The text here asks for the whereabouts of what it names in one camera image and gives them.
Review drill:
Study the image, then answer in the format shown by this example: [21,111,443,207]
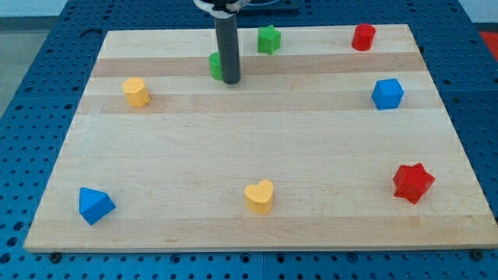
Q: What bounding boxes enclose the white cable on tool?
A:
[193,0,250,19]

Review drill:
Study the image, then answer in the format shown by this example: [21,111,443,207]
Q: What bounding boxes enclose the blue hexagon block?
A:
[371,79,404,110]

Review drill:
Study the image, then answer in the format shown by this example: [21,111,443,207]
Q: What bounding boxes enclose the red star block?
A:
[393,163,436,205]

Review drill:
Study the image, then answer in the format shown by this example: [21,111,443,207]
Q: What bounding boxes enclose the green star block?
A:
[257,25,282,55]

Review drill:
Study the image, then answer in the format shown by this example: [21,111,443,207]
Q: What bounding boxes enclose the red cylinder block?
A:
[351,23,376,51]

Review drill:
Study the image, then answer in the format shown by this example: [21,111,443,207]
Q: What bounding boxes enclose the wooden board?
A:
[24,24,497,253]

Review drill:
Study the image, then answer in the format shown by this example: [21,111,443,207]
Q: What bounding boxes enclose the blue triangle block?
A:
[79,187,115,225]

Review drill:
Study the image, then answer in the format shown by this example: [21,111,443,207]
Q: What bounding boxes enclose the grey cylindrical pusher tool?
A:
[212,0,240,85]

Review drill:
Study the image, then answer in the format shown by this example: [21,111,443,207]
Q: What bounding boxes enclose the green cylinder block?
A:
[209,51,223,80]

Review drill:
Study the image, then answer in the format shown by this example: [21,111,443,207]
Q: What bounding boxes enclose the yellow pentagon block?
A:
[122,77,150,107]

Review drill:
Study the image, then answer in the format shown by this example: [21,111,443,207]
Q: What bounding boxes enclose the yellow heart block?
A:
[244,179,274,215]

